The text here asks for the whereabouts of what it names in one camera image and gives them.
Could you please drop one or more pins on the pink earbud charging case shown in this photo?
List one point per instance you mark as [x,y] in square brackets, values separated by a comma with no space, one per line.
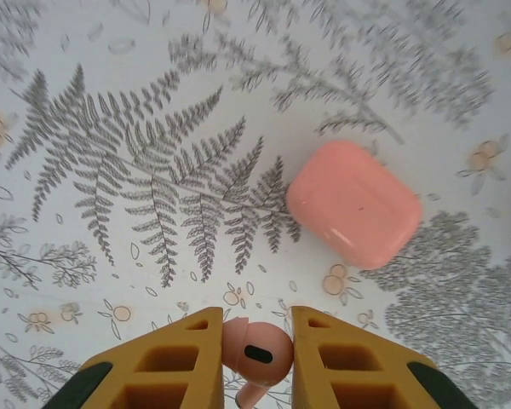
[353,204]

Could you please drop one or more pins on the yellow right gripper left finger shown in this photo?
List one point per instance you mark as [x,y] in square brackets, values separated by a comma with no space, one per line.
[166,362]

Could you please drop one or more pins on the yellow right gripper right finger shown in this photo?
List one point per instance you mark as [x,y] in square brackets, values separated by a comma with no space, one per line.
[349,366]

